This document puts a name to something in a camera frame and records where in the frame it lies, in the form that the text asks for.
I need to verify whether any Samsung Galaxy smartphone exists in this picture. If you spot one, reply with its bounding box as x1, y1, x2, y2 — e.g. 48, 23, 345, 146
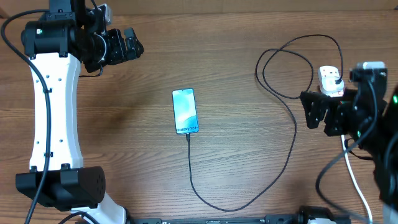
172, 88, 199, 134

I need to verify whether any black charging cable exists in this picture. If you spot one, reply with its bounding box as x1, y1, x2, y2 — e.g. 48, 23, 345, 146
185, 34, 345, 213

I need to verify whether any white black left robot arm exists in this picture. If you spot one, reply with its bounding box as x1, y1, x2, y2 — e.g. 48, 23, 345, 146
16, 1, 144, 223

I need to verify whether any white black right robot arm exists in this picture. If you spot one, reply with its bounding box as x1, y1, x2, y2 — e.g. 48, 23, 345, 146
300, 68, 397, 223

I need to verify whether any white charger plug adapter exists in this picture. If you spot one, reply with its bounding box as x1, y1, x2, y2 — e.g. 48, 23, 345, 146
320, 77, 345, 97

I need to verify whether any white power strip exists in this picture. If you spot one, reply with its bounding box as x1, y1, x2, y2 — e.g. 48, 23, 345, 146
318, 65, 345, 97

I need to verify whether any white power strip cord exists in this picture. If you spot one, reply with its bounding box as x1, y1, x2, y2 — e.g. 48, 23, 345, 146
340, 134, 374, 224

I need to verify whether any cardboard wall panel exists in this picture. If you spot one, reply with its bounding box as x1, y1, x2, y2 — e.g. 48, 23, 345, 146
0, 0, 398, 19

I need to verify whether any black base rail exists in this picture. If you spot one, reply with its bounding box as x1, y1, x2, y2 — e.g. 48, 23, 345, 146
127, 206, 352, 224

